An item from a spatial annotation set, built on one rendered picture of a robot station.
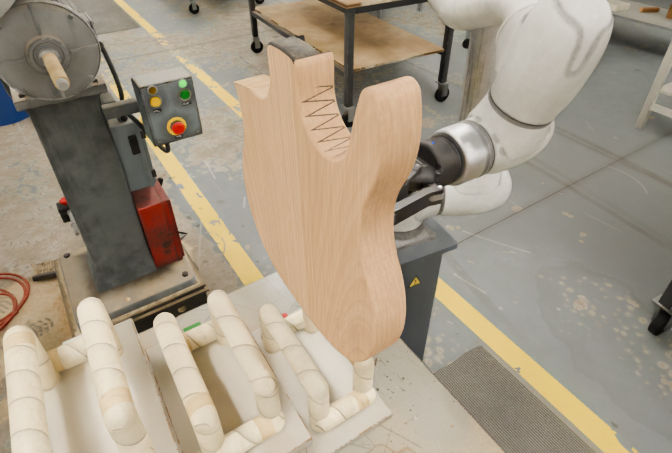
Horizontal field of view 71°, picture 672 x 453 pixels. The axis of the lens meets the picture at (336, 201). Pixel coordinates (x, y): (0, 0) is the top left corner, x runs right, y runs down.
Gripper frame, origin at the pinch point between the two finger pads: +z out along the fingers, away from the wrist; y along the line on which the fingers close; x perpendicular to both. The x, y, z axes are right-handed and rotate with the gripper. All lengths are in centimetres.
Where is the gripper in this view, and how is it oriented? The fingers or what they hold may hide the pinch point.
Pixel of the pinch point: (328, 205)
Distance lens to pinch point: 61.8
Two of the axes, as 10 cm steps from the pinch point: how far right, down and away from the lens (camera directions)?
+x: -0.1, -7.9, -6.1
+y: -5.4, -5.1, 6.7
